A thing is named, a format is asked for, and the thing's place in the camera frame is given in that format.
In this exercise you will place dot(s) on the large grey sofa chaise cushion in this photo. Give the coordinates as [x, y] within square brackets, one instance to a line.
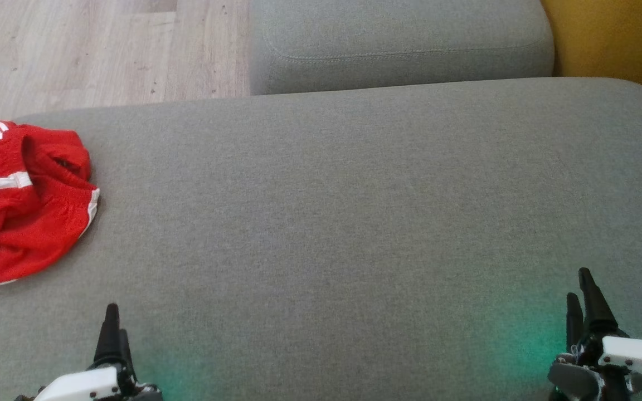
[326, 223]

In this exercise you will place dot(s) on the grey sofa seat cushion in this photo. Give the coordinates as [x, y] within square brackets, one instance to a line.
[399, 39]

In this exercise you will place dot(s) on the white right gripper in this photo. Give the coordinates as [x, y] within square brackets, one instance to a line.
[633, 356]

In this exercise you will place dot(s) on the wide yellow sofa backrest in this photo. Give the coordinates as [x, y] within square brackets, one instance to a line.
[616, 39]

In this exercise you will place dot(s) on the red shorts with white stripe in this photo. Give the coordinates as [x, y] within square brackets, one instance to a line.
[25, 228]

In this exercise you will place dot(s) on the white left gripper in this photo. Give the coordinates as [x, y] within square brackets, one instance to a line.
[84, 385]

